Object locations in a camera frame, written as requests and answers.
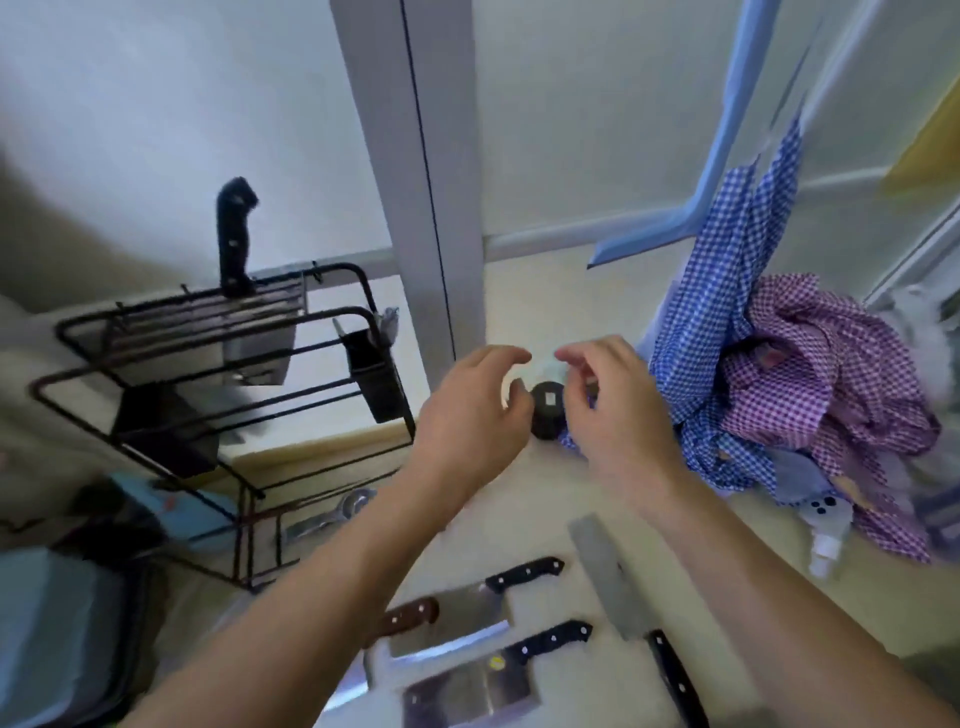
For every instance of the person's left hand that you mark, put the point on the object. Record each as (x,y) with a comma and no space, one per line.
(465,435)

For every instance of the person's right hand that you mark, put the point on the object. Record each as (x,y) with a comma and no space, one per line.
(622,427)

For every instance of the black metal knife rack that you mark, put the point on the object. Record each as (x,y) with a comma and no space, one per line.
(337,267)

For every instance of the person's left forearm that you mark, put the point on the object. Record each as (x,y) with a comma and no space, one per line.
(315,622)

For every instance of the person's right forearm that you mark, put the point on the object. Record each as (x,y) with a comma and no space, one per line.
(810,645)

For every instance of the black round jar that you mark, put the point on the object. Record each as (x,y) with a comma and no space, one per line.
(547,409)

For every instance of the black cutlery holder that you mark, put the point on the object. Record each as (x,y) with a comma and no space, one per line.
(375,382)
(165,435)

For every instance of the metal lemon squeezer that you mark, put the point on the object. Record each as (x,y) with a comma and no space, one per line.
(352,504)

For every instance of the silver fork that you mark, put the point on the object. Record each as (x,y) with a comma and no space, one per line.
(388,324)

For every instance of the blue checked cloth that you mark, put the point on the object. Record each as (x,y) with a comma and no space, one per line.
(720,315)

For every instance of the purple checked cloth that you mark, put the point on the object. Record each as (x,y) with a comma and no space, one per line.
(825,375)

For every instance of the small white bottle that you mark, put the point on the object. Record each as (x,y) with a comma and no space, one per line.
(825,525)

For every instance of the light blue hanger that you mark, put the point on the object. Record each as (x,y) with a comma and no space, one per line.
(720,150)

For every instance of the blue spray bottle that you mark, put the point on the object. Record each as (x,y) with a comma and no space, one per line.
(180,510)

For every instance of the yellow cloth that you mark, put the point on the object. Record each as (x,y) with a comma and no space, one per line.
(926,154)

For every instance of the light blue lidded container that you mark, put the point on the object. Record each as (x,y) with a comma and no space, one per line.
(60,637)

